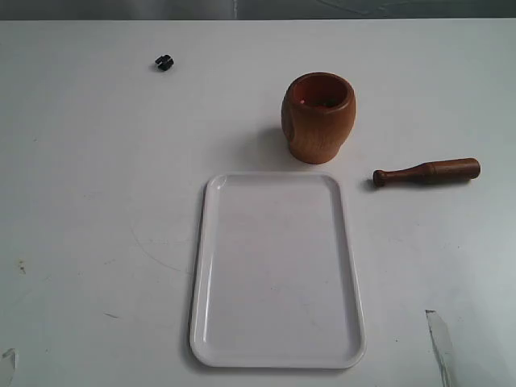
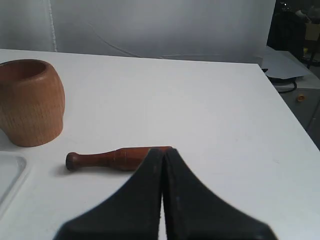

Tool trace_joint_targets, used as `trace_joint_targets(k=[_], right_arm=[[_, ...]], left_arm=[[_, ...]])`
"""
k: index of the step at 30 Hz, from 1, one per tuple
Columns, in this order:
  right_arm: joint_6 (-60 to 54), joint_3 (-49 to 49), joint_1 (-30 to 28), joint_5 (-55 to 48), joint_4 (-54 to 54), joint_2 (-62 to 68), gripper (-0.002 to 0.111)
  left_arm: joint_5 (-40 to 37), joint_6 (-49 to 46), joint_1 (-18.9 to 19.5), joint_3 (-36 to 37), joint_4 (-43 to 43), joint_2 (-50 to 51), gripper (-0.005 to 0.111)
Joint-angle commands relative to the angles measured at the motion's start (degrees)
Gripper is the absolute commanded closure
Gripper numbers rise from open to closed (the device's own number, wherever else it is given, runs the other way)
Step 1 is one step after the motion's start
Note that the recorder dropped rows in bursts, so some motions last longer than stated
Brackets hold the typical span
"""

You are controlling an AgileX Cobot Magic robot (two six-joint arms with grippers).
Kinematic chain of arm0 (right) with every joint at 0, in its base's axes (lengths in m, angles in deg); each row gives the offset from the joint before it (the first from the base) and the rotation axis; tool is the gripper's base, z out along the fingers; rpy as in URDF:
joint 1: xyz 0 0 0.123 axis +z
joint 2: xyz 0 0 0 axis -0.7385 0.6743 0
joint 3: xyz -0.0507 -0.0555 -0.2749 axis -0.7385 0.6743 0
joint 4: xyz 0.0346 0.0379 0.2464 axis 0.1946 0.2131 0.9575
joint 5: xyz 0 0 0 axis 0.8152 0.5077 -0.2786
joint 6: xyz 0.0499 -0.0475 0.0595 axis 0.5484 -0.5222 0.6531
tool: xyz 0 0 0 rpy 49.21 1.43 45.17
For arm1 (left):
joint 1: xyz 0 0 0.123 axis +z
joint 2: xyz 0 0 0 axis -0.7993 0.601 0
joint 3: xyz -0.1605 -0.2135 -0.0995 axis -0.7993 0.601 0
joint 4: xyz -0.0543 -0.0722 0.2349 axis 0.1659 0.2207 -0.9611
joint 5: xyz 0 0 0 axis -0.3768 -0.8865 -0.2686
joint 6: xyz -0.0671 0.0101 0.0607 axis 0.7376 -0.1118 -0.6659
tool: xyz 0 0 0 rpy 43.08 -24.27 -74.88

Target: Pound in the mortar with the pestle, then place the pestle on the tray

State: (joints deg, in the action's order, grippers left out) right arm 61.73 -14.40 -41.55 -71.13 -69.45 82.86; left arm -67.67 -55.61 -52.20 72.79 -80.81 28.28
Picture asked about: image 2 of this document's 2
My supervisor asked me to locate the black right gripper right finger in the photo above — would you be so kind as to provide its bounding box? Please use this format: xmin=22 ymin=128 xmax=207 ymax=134
xmin=162 ymin=148 xmax=277 ymax=240

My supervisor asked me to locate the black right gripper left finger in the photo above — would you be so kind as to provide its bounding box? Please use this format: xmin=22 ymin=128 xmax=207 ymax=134
xmin=55 ymin=148 xmax=164 ymax=240

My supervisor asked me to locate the dark wooden pestle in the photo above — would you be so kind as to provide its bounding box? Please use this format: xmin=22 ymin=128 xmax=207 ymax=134
xmin=65 ymin=145 xmax=174 ymax=172

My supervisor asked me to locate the wooden mortar cup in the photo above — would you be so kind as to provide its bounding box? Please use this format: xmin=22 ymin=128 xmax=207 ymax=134
xmin=0 ymin=59 xmax=66 ymax=147

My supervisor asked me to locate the white rectangular plastic tray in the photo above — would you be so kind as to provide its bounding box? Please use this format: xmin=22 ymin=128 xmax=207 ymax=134
xmin=0 ymin=151 xmax=28 ymax=208

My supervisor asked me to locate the small orange cap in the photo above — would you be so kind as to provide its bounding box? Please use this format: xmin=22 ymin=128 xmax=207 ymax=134
xmin=297 ymin=94 xmax=306 ymax=102

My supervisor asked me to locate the grey side table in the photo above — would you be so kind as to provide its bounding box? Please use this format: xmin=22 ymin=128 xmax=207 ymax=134
xmin=261 ymin=46 xmax=320 ymax=147

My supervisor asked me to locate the white curtain backdrop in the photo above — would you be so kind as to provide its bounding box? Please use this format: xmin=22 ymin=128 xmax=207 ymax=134
xmin=0 ymin=0 xmax=275 ymax=64

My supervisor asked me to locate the cardboard box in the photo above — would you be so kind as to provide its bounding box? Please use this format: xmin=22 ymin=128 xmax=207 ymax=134
xmin=305 ymin=23 xmax=320 ymax=41

